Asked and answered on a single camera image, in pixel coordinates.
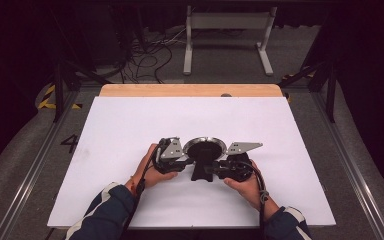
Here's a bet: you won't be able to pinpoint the white metal stand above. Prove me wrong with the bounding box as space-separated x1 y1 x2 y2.
182 5 279 77

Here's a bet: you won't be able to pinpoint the black metal stand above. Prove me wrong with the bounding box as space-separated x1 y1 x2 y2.
280 59 338 124
50 59 112 124

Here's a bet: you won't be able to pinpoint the oval silver photo frame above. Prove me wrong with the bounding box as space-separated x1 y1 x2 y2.
182 136 228 183

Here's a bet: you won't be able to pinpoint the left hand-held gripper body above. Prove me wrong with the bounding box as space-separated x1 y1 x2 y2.
151 136 188 175

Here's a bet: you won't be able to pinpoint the right hand-held gripper cable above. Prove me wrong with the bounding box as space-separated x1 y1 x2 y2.
238 160 270 240

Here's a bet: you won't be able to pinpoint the hand-held gripper cable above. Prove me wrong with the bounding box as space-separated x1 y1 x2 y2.
238 160 270 240
121 137 181 240

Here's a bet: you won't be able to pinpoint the black floor cables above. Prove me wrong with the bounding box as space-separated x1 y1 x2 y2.
118 28 189 85

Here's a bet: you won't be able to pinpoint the person's right hand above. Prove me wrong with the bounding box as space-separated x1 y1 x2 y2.
223 159 270 212

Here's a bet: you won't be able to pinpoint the white table board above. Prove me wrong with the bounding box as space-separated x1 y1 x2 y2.
47 96 337 230

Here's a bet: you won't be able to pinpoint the person's left hand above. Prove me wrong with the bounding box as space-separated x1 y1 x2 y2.
130 143 179 190

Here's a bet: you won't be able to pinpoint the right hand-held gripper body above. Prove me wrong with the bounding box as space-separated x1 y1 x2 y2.
213 141 264 183

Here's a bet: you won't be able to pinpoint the aluminium floor rail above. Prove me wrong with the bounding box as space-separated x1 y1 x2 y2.
0 89 83 240
312 90 384 240

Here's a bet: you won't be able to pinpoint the left hand-held gripper cable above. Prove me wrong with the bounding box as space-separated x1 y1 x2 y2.
121 137 181 240

